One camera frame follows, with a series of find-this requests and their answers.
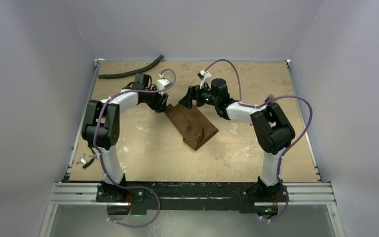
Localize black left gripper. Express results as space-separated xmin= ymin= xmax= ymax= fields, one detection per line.
xmin=144 ymin=86 xmax=168 ymax=113

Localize brown fabric napkin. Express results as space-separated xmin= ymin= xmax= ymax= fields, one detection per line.
xmin=165 ymin=104 xmax=219 ymax=151

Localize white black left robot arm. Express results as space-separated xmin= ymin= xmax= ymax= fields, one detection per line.
xmin=81 ymin=74 xmax=176 ymax=202

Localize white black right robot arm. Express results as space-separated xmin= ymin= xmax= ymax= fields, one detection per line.
xmin=179 ymin=79 xmax=295 ymax=201

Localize black foam tube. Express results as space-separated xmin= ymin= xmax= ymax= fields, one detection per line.
xmin=98 ymin=55 xmax=164 ymax=79

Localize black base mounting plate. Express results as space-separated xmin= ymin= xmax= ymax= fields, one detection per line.
xmin=95 ymin=181 xmax=288 ymax=215

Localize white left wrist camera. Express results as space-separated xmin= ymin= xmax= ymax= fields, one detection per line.
xmin=155 ymin=78 xmax=172 ymax=90

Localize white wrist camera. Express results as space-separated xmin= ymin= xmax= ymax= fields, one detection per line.
xmin=155 ymin=78 xmax=172 ymax=90
xmin=197 ymin=70 xmax=212 ymax=89

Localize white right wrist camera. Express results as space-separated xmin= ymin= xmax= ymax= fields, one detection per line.
xmin=197 ymin=70 xmax=212 ymax=89

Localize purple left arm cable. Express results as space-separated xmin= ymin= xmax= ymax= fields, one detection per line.
xmin=92 ymin=69 xmax=177 ymax=229

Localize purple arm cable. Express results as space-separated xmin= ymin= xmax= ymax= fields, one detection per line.
xmin=204 ymin=59 xmax=314 ymax=223
xmin=92 ymin=69 xmax=177 ymax=229

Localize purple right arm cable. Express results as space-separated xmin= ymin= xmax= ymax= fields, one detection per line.
xmin=204 ymin=59 xmax=314 ymax=223

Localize black handled pliers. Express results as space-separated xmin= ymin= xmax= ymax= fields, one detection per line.
xmin=82 ymin=154 xmax=97 ymax=169

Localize aluminium extrusion rail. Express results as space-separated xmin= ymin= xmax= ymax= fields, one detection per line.
xmin=49 ymin=182 xmax=336 ymax=206

